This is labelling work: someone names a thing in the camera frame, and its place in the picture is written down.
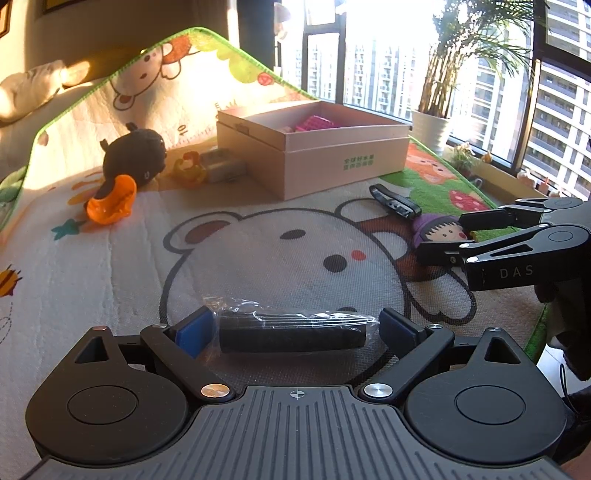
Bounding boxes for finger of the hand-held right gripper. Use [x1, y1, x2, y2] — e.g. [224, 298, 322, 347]
[459, 197, 584, 232]
[418, 224, 556, 267]

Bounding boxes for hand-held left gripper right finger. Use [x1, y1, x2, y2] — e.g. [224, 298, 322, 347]
[361, 308, 525, 408]

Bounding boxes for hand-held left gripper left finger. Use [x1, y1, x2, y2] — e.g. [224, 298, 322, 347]
[74, 307, 236, 402]

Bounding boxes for purple hat doll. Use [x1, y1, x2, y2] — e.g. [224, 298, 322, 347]
[412, 213, 477, 246]

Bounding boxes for black strap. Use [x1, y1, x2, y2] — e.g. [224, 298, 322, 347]
[369, 183, 423, 219]

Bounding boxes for black roll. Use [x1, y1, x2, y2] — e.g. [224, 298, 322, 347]
[202, 296, 378, 355]

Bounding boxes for pink cardboard box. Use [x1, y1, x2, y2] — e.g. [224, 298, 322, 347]
[215, 102, 411, 202]

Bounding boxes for orange yellow toy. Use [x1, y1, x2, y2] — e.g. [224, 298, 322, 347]
[171, 151, 206, 187]

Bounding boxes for pink plastic basket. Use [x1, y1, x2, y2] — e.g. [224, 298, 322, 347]
[294, 115, 336, 133]

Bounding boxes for black plush toy orange beak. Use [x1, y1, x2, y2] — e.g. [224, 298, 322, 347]
[86, 122, 168, 226]

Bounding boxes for small potted plants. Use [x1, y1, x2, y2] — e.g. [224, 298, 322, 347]
[449, 142, 495, 180]

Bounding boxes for cartoon printed play mat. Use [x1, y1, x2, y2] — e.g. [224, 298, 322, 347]
[0, 27, 550, 398]

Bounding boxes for potted bamboo plant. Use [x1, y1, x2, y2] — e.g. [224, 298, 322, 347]
[410, 0, 548, 156]

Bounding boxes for white bed sheet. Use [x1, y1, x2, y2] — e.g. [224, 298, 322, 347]
[0, 74, 112, 183]

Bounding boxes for white plush pillow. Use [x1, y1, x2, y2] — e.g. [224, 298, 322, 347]
[0, 61, 93, 123]

